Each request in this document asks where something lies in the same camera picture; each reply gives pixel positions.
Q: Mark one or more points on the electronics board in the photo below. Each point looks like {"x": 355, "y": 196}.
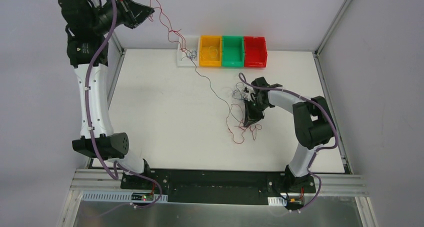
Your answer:
{"x": 295, "y": 204}
{"x": 141, "y": 197}

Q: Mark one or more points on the right electronics board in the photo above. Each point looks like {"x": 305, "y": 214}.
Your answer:
{"x": 295, "y": 204}

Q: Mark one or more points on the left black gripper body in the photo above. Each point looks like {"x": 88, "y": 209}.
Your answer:
{"x": 127, "y": 12}

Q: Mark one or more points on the red plastic bin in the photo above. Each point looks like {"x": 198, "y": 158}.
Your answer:
{"x": 255, "y": 52}

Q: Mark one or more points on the white plastic bin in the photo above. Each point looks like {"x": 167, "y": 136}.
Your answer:
{"x": 188, "y": 51}

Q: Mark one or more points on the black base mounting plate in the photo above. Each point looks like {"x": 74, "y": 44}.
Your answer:
{"x": 218, "y": 186}

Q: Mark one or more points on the green plastic bin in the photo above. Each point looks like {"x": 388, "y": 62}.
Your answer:
{"x": 233, "y": 51}

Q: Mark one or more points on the left electronics board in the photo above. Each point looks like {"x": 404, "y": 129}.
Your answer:
{"x": 141, "y": 197}

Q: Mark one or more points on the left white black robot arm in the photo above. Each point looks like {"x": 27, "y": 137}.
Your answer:
{"x": 89, "y": 28}

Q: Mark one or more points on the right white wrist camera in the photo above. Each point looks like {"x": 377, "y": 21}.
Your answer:
{"x": 251, "y": 97}

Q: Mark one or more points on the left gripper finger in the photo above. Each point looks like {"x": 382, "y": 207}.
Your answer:
{"x": 134, "y": 22}
{"x": 138, "y": 11}

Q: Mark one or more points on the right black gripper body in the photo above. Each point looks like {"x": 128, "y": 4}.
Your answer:
{"x": 253, "y": 105}

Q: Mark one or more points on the orange plastic bin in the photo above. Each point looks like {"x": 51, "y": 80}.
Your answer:
{"x": 210, "y": 51}

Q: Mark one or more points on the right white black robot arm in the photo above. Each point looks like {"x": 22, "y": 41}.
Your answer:
{"x": 313, "y": 126}

